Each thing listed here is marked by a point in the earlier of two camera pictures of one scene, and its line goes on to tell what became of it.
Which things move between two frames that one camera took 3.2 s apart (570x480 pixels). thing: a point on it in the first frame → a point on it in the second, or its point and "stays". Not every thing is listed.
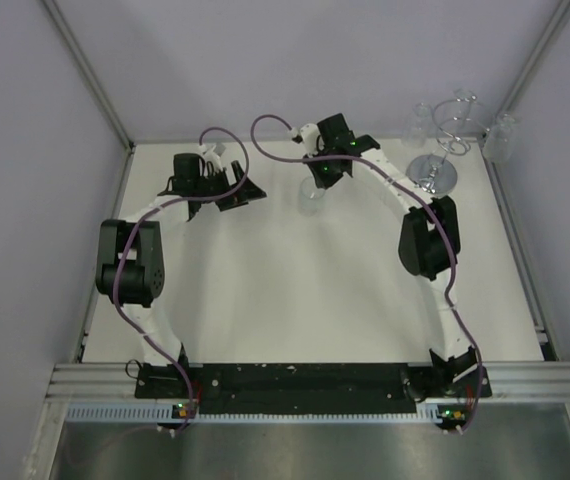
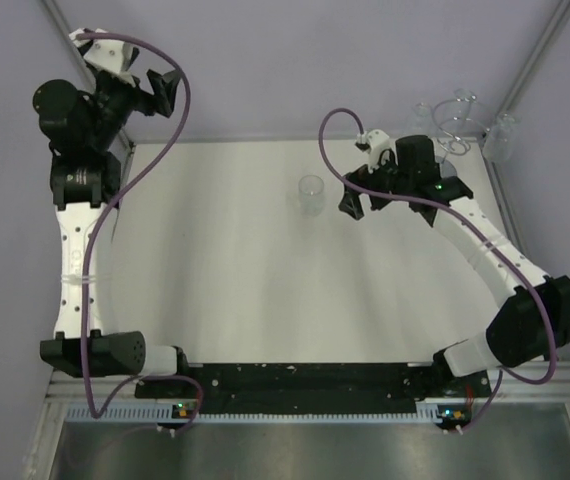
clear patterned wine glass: [309, 196] stays
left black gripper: [246, 191] → [161, 101]
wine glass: [498, 142] stays
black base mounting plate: [311, 388] stays
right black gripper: [321, 182] → [363, 177]
